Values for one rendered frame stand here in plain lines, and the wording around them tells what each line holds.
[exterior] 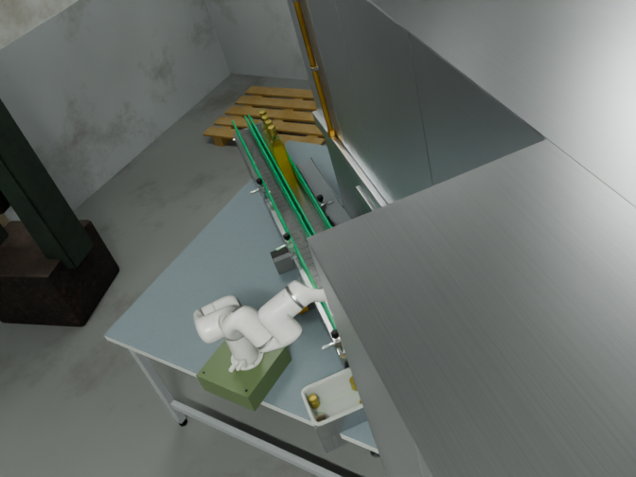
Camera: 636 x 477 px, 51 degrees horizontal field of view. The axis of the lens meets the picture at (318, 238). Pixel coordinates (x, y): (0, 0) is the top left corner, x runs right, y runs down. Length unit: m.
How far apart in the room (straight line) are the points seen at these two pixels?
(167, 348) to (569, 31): 2.11
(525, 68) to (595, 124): 0.20
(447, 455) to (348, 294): 0.25
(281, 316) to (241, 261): 1.17
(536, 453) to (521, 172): 0.42
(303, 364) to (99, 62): 3.60
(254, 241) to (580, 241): 2.47
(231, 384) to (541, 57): 1.71
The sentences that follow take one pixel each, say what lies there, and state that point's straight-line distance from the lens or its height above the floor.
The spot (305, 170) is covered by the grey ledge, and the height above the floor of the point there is 0.88.
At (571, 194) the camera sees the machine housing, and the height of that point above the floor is 2.13.
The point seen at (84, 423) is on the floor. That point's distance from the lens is 3.92.
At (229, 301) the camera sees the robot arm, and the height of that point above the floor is 1.15.
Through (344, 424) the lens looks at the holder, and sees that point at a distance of 2.35.
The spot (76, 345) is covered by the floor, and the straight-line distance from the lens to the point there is 4.36.
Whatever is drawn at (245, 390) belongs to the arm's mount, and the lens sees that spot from 2.48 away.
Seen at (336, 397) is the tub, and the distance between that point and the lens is 2.44.
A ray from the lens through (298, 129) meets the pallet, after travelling 5.19.
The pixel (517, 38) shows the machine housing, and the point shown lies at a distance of 1.29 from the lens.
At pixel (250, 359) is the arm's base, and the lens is 2.52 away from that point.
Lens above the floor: 2.71
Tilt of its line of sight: 40 degrees down
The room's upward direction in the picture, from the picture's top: 18 degrees counter-clockwise
